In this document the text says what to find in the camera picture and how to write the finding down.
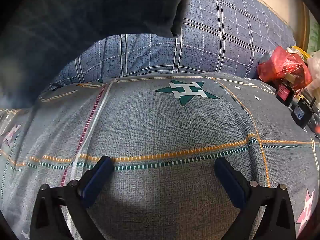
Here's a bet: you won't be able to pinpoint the white plastic bag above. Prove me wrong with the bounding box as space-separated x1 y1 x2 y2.
305 52 320 94

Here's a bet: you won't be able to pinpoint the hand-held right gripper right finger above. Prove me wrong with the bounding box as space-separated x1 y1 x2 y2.
214 156 297 240

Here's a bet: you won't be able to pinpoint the black box with pink label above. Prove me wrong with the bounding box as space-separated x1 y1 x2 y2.
275 81 297 107

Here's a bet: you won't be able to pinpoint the blue denim pants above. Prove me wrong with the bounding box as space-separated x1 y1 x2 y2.
0 0 193 109

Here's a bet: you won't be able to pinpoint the grey star-printed bedsheet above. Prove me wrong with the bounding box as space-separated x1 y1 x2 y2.
0 71 320 240

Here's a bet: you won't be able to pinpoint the yellow plastic bag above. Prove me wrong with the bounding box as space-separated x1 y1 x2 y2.
287 45 311 58

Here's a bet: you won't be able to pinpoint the blue plaid pillow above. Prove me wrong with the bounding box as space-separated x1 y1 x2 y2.
51 0 296 88

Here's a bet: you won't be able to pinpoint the black box with blue label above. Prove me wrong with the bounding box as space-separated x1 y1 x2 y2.
291 99 315 128

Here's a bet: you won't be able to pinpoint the red plastic bag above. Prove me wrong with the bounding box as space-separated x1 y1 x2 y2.
257 46 313 90

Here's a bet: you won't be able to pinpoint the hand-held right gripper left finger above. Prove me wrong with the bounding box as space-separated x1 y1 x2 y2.
29 155 115 240

